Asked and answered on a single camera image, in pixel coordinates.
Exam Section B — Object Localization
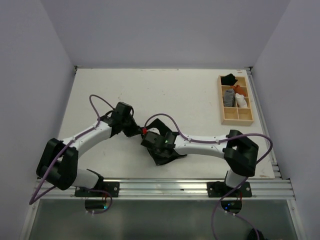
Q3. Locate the black underwear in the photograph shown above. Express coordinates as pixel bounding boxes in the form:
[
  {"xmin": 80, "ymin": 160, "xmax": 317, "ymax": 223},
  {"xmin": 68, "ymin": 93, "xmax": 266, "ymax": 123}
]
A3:
[{"xmin": 141, "ymin": 118, "xmax": 187, "ymax": 166}]

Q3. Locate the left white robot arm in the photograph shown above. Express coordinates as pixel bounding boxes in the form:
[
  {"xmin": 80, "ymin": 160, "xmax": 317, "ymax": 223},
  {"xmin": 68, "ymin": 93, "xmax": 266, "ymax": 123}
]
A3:
[{"xmin": 36, "ymin": 102, "xmax": 142, "ymax": 197}]

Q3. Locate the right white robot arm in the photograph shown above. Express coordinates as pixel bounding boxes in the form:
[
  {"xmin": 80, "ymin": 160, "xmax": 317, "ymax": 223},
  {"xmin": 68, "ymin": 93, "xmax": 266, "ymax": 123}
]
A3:
[{"xmin": 141, "ymin": 130, "xmax": 259, "ymax": 197}]

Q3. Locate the wooden compartment organizer tray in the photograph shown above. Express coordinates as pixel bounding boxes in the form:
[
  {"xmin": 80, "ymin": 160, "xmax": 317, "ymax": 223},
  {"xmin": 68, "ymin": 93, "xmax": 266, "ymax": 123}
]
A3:
[{"xmin": 217, "ymin": 73, "xmax": 254, "ymax": 127}]

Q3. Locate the grey patterned rolled cloth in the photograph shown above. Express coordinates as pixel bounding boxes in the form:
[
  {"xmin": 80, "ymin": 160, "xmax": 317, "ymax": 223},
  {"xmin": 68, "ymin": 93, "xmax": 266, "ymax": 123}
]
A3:
[{"xmin": 223, "ymin": 88, "xmax": 236, "ymax": 107}]

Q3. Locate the white rolled cloth in tray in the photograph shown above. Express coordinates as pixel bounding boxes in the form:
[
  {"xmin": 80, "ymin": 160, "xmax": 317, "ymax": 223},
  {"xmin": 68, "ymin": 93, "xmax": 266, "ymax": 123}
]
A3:
[{"xmin": 235, "ymin": 93, "xmax": 248, "ymax": 108}]

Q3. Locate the orange rolled cloth in tray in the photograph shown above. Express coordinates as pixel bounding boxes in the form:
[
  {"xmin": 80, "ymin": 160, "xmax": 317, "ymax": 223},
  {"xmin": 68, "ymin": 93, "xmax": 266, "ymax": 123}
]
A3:
[{"xmin": 231, "ymin": 85, "xmax": 247, "ymax": 97}]

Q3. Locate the black rolled cloth in tray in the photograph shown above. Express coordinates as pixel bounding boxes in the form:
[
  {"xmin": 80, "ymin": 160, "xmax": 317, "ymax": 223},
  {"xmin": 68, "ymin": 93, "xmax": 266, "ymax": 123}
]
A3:
[{"xmin": 220, "ymin": 73, "xmax": 238, "ymax": 86}]

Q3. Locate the black object bottom right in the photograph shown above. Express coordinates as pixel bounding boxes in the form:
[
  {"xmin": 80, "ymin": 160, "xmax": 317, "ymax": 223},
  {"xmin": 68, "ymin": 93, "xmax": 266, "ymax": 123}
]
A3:
[{"xmin": 246, "ymin": 228, "xmax": 265, "ymax": 240}]

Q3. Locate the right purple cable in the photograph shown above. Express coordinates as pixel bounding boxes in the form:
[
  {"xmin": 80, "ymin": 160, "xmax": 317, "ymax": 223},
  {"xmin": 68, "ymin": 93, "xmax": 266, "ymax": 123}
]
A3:
[{"xmin": 144, "ymin": 113, "xmax": 274, "ymax": 240}]

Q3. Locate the purple cable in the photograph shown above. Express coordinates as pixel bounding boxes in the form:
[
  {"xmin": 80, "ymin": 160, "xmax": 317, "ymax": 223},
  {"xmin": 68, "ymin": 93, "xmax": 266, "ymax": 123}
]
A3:
[
  {"xmin": 144, "ymin": 113, "xmax": 274, "ymax": 240},
  {"xmin": 29, "ymin": 94, "xmax": 118, "ymax": 215}
]

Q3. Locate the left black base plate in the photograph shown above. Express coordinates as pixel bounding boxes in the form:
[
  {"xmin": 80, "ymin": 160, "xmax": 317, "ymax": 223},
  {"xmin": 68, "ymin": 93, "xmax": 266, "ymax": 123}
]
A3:
[{"xmin": 74, "ymin": 181, "xmax": 120, "ymax": 198}]

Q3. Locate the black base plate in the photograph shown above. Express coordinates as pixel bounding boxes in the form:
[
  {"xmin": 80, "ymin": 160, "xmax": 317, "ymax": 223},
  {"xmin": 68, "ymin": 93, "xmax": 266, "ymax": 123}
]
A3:
[
  {"xmin": 74, "ymin": 181, "xmax": 120, "ymax": 198},
  {"xmin": 206, "ymin": 181, "xmax": 253, "ymax": 198}
]

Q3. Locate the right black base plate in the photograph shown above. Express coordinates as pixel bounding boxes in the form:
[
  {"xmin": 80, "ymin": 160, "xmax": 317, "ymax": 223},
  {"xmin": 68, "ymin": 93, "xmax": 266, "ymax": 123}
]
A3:
[{"xmin": 206, "ymin": 181, "xmax": 253, "ymax": 198}]

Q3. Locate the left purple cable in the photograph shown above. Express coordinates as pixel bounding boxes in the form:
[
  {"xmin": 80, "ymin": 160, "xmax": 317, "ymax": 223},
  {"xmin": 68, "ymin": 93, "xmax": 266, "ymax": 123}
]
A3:
[{"xmin": 29, "ymin": 94, "xmax": 118, "ymax": 215}]

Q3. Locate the aluminium mounting rail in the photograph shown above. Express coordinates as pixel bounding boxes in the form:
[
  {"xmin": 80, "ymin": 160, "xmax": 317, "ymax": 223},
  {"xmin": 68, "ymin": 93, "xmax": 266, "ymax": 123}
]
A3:
[{"xmin": 32, "ymin": 177, "xmax": 296, "ymax": 200}]

